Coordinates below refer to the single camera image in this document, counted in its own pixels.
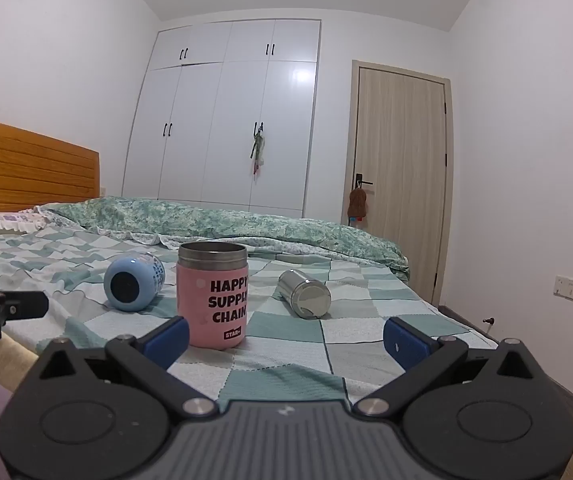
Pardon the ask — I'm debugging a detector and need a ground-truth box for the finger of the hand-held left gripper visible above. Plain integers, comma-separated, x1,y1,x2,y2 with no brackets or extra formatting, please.
0,290,50,321

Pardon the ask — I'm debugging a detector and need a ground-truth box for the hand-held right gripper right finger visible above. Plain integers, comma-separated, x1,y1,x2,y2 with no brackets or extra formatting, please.
355,316,543,419

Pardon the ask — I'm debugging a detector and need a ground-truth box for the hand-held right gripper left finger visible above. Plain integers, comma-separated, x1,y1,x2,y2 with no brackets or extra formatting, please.
30,316,218,419

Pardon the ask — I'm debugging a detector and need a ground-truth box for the light blue cup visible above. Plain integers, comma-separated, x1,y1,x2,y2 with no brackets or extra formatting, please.
103,253,166,312

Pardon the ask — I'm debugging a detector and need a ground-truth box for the stainless steel cup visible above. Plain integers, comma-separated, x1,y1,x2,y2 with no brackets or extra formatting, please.
277,268,332,320

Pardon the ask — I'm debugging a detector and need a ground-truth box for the pink printed cup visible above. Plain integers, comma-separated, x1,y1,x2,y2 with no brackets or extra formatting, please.
176,241,250,351

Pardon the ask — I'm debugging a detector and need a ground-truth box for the frilled floral pillow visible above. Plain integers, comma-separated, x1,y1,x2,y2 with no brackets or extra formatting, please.
0,207,63,237

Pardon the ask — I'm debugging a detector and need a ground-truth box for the wooden headboard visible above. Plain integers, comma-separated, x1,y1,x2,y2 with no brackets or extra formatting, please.
0,114,101,212

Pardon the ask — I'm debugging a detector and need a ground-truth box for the green floral duvet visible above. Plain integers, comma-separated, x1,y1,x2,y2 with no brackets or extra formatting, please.
40,196,411,282

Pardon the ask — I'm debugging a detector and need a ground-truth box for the brown plush toy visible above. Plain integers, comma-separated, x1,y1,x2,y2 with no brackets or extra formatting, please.
347,184,369,227

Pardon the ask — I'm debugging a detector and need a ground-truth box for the light wooden door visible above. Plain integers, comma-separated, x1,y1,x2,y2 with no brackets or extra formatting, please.
341,59,454,307

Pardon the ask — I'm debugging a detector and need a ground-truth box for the hanging green ornament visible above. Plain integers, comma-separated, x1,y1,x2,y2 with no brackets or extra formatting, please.
250,124,268,177

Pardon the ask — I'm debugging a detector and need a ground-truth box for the white wardrobe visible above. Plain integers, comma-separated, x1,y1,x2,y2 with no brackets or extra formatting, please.
121,18,323,219

